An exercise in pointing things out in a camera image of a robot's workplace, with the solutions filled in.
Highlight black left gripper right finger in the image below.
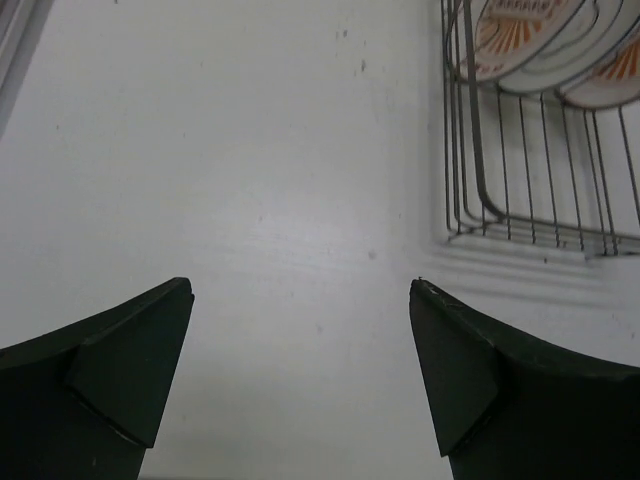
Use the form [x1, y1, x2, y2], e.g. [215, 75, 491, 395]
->
[409, 279, 639, 479]

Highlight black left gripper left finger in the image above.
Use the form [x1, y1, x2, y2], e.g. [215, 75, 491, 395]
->
[1, 277, 194, 479]

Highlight orange sunburst plate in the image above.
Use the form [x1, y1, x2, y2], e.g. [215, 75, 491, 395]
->
[448, 0, 582, 83]
[556, 33, 639, 110]

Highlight white plate grey swirl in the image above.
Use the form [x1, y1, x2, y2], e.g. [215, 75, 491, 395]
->
[498, 0, 639, 94]

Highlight grey wire dish rack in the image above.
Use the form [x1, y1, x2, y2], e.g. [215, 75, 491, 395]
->
[440, 1, 639, 256]

